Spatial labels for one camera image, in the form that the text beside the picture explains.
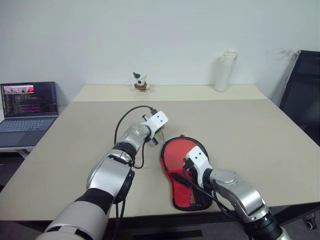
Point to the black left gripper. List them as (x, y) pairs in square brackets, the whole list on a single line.
[(154, 140)]

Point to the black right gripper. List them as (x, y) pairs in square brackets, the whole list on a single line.
[(189, 167)]

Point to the red and black pouch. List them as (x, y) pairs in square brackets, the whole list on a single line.
[(175, 155)]

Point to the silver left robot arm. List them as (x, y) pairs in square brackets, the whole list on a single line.
[(110, 172)]

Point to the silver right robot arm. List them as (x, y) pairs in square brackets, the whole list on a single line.
[(240, 195)]

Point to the small plush dog toy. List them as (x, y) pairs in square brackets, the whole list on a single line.
[(140, 82)]

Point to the white water bottle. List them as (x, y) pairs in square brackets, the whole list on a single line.
[(223, 72)]

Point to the grey open laptop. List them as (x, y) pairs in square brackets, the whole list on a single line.
[(25, 125)]

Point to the black caster wheel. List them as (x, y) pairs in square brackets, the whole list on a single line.
[(310, 221)]

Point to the white side desk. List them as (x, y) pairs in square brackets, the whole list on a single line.
[(17, 150)]

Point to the black office chair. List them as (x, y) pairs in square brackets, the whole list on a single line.
[(303, 95)]

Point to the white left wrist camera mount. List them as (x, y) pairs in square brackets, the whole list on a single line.
[(157, 120)]

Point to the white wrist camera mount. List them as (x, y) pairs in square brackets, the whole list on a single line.
[(200, 157), (157, 120)]

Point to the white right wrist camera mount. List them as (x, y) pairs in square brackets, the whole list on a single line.
[(200, 157)]

